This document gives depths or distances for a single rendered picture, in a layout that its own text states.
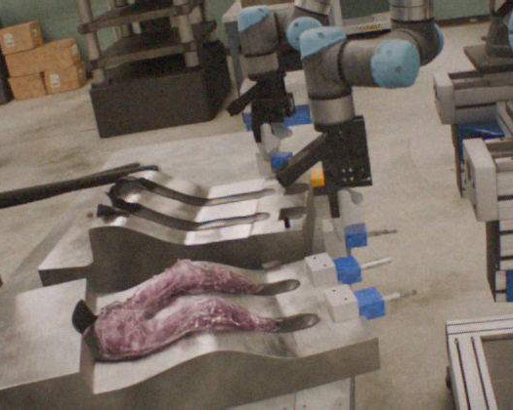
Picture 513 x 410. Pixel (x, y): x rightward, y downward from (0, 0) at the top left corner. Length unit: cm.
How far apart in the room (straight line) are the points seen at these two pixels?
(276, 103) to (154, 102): 375
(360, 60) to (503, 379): 106
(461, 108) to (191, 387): 91
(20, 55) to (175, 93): 318
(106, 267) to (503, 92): 90
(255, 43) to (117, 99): 384
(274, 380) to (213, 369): 8
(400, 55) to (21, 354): 68
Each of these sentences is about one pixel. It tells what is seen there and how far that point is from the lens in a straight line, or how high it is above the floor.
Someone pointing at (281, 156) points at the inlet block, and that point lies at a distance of 165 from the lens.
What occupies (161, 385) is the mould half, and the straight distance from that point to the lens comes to 89.
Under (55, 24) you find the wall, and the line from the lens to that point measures 825.
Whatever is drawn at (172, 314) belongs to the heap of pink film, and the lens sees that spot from 94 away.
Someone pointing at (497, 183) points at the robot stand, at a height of 97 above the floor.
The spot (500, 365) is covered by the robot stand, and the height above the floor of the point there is 21.
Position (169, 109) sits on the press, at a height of 14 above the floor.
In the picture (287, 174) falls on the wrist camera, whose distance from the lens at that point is 117.
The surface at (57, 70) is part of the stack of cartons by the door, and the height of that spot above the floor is 26.
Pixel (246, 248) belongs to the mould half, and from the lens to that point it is 117.
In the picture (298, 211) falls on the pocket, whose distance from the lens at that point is 124.
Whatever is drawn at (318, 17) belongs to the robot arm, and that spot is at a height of 118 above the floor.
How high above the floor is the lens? 138
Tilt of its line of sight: 23 degrees down
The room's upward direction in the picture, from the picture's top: 10 degrees counter-clockwise
